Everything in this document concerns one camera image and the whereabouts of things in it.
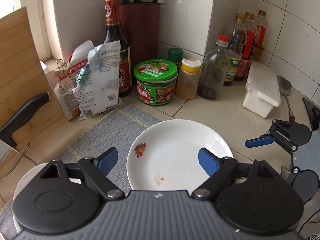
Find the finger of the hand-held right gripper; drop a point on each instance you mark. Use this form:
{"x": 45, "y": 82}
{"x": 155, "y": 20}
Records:
{"x": 291, "y": 178}
{"x": 257, "y": 141}

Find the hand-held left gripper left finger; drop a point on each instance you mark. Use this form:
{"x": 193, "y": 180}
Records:
{"x": 110, "y": 158}

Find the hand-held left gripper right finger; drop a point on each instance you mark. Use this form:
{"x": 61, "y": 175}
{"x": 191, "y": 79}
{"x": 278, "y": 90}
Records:
{"x": 207, "y": 160}

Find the white flower-print plate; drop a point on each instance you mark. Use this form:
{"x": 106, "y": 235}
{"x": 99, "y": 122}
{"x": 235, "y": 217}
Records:
{"x": 175, "y": 150}

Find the plain white bowl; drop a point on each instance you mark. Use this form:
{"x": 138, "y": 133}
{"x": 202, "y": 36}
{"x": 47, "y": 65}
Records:
{"x": 27, "y": 177}

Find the black stove top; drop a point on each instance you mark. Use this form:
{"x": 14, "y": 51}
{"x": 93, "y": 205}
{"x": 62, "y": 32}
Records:
{"x": 313, "y": 115}

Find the grey checked mat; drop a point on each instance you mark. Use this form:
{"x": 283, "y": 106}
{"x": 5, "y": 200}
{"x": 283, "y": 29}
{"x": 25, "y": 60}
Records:
{"x": 112, "y": 130}

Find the metal spatula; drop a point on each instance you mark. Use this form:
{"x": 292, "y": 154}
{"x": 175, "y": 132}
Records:
{"x": 283, "y": 83}

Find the white plastic lidded box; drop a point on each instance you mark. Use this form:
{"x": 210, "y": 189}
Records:
{"x": 262, "y": 85}

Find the white and blue bag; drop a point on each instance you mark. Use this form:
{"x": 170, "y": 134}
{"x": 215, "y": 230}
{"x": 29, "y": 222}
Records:
{"x": 102, "y": 80}

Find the yellow-capped spice jar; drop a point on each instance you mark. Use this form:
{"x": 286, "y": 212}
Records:
{"x": 187, "y": 82}

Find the red-label sauce bottle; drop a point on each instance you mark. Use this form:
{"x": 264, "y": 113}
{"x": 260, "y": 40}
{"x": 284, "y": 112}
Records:
{"x": 246, "y": 60}

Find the orange and white bag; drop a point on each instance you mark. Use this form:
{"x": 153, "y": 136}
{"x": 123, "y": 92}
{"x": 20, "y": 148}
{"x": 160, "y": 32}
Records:
{"x": 65, "y": 90}

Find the green-lidded sauce jar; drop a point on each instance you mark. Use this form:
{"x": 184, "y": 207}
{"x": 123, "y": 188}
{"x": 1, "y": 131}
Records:
{"x": 155, "y": 90}

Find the red-capped glass bottle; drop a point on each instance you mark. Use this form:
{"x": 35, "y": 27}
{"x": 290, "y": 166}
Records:
{"x": 212, "y": 72}

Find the green binder clip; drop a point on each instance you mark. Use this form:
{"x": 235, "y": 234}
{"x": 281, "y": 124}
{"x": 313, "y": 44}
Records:
{"x": 82, "y": 76}

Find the green-label oil bottle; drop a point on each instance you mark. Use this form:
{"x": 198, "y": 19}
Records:
{"x": 233, "y": 55}

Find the dark soy sauce bottle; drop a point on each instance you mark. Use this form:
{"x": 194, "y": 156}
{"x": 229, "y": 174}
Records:
{"x": 123, "y": 62}

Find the gold binder clip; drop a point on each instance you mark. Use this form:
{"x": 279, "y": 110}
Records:
{"x": 60, "y": 70}

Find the small green-capped bottle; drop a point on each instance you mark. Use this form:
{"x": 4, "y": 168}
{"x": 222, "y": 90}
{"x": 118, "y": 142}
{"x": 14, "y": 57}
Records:
{"x": 175, "y": 55}

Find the clear yellow-capped bottle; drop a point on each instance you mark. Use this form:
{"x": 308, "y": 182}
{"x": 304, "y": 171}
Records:
{"x": 261, "y": 30}

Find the dark red knife block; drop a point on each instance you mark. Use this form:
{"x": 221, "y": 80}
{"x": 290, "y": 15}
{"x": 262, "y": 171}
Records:
{"x": 142, "y": 35}

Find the bamboo cutting board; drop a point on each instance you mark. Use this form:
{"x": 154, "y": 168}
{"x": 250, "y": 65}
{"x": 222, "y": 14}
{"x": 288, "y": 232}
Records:
{"x": 20, "y": 55}

